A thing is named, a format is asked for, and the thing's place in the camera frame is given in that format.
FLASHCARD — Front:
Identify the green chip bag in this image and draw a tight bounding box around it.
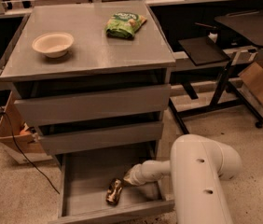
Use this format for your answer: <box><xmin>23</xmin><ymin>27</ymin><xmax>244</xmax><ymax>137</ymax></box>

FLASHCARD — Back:
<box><xmin>104</xmin><ymin>12</ymin><xmax>146</xmax><ymax>39</ymax></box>

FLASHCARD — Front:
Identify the open grey bottom drawer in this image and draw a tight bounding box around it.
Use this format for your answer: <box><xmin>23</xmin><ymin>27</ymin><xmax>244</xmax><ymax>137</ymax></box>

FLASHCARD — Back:
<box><xmin>48</xmin><ymin>142</ymin><xmax>174</xmax><ymax>224</ymax></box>

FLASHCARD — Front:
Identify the black power cable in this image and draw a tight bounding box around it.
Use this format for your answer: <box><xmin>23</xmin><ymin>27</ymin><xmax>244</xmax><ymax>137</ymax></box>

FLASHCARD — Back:
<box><xmin>0</xmin><ymin>77</ymin><xmax>61</xmax><ymax>195</ymax></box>

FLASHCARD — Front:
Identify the cardboard box left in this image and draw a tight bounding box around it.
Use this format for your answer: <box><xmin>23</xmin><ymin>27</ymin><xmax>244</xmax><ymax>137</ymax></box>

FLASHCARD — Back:
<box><xmin>0</xmin><ymin>93</ymin><xmax>51</xmax><ymax>164</ymax></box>

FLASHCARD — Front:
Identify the black rolling laptop stand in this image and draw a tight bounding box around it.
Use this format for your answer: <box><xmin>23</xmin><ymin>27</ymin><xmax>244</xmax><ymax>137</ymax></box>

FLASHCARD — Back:
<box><xmin>169</xmin><ymin>36</ymin><xmax>263</xmax><ymax>134</ymax></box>

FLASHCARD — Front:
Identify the orange soda can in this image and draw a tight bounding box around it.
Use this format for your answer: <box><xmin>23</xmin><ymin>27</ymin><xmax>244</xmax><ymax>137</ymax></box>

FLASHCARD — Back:
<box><xmin>105</xmin><ymin>178</ymin><xmax>123</xmax><ymax>205</ymax></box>

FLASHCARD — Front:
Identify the grey middle drawer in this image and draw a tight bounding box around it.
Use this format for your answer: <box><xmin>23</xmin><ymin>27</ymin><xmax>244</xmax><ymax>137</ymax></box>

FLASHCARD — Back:
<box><xmin>39</xmin><ymin>121</ymin><xmax>163</xmax><ymax>155</ymax></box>

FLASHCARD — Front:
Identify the white paper bowl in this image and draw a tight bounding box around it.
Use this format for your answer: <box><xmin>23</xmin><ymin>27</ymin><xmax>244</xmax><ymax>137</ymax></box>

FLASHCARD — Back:
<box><xmin>32</xmin><ymin>32</ymin><xmax>74</xmax><ymax>58</ymax></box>

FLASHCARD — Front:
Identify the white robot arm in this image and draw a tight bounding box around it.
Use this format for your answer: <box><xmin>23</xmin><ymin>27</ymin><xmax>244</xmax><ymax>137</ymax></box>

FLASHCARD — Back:
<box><xmin>124</xmin><ymin>134</ymin><xmax>242</xmax><ymax>224</ymax></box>

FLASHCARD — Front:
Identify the grey drawer cabinet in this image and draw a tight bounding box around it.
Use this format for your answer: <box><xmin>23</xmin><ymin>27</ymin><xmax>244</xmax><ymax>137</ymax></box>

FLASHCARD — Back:
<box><xmin>0</xmin><ymin>1</ymin><xmax>177</xmax><ymax>224</ymax></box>

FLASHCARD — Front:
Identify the grey top drawer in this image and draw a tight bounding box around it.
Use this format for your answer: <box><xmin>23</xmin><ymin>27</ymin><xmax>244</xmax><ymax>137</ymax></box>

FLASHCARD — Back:
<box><xmin>14</xmin><ymin>84</ymin><xmax>171</xmax><ymax>126</ymax></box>

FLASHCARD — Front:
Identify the black tray panel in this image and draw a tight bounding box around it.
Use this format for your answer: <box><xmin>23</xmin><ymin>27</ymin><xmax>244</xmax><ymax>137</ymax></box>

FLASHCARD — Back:
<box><xmin>215</xmin><ymin>10</ymin><xmax>263</xmax><ymax>48</ymax></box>

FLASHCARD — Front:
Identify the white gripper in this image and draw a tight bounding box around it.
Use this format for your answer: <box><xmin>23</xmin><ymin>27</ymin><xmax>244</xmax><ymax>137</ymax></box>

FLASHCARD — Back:
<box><xmin>123</xmin><ymin>163</ymin><xmax>151</xmax><ymax>186</ymax></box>

